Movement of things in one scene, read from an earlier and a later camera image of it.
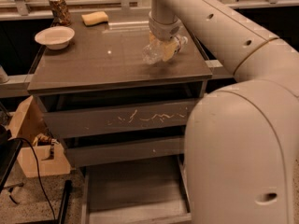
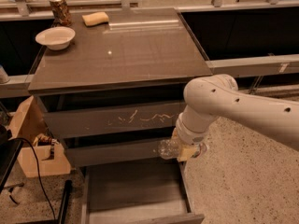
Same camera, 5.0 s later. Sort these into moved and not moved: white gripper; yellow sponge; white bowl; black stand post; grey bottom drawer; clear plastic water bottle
Moved: clear plastic water bottle; white gripper
Not moved: white bowl; black stand post; yellow sponge; grey bottom drawer
